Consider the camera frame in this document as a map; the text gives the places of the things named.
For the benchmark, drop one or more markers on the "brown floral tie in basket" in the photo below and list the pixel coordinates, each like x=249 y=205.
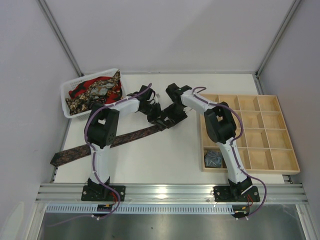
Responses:
x=76 y=109

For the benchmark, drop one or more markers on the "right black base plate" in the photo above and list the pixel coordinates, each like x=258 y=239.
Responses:
x=222 y=193

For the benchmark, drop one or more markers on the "white slotted cable duct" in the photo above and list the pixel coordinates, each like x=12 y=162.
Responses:
x=207 y=209

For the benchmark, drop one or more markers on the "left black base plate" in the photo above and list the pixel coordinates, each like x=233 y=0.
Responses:
x=120 y=192

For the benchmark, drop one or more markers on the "dark paisley necktie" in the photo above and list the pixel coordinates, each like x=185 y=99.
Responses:
x=75 y=153

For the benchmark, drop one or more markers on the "left aluminium frame post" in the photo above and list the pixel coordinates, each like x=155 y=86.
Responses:
x=45 y=9

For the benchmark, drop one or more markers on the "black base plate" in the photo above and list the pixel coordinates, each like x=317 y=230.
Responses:
x=120 y=192
x=222 y=193

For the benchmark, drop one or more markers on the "wooden compartment tray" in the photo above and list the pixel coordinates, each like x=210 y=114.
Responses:
x=265 y=146

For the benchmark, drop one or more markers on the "aluminium rail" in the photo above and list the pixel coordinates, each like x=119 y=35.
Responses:
x=171 y=193

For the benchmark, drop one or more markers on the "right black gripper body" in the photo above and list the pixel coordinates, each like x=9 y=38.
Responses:
x=175 y=113

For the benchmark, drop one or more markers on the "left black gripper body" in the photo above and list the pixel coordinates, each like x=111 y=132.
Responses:
x=155 y=116

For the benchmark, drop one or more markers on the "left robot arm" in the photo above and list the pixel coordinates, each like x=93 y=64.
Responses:
x=100 y=134

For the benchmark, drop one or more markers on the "rolled grey tie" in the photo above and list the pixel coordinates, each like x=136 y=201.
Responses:
x=213 y=159

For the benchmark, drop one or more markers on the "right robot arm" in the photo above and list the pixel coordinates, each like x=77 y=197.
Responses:
x=221 y=129

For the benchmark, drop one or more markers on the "red patterned tie in basket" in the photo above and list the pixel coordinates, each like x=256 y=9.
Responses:
x=103 y=88

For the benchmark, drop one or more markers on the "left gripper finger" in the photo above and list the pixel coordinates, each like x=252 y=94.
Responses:
x=159 y=122
x=166 y=126

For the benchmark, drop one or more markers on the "aluminium frame post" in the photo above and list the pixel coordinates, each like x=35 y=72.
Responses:
x=279 y=34
x=45 y=9

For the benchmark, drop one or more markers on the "right aluminium frame post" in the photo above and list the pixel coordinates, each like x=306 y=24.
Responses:
x=279 y=34

